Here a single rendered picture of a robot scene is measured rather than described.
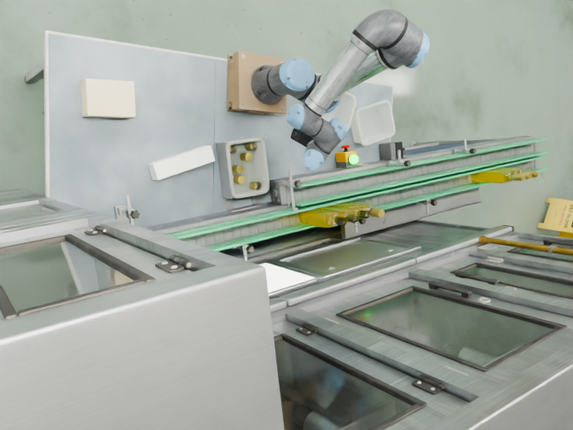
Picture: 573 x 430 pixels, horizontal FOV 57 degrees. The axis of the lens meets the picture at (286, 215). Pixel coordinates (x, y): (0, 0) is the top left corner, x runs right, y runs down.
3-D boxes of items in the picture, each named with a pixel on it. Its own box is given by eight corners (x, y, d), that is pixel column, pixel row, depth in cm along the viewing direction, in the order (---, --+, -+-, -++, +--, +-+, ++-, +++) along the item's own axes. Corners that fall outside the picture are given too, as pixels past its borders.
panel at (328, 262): (161, 298, 178) (205, 324, 150) (159, 290, 178) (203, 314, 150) (361, 241, 227) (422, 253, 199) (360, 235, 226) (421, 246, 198)
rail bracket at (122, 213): (112, 240, 187) (133, 249, 169) (105, 193, 184) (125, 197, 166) (126, 237, 190) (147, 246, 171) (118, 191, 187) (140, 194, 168)
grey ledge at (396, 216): (332, 236, 243) (348, 239, 234) (330, 217, 241) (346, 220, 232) (465, 201, 294) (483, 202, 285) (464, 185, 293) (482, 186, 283)
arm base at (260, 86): (251, 62, 205) (264, 56, 197) (282, 69, 214) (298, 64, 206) (250, 101, 205) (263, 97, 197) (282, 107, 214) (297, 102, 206)
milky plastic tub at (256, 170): (222, 198, 213) (233, 200, 206) (216, 142, 209) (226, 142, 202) (259, 191, 223) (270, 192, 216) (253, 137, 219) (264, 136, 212)
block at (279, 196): (271, 204, 219) (280, 205, 214) (269, 181, 218) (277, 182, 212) (278, 202, 221) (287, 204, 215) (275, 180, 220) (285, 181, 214)
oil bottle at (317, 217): (298, 223, 220) (331, 229, 202) (297, 210, 219) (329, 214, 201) (309, 220, 223) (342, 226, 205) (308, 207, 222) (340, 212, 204)
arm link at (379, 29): (387, 0, 156) (290, 130, 174) (411, 20, 162) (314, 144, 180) (372, -11, 164) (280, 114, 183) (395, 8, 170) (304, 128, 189)
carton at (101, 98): (80, 81, 180) (85, 78, 174) (127, 84, 189) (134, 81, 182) (82, 117, 181) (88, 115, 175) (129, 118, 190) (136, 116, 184)
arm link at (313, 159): (329, 159, 184) (314, 177, 188) (331, 149, 194) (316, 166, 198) (311, 145, 183) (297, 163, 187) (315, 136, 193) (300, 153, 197)
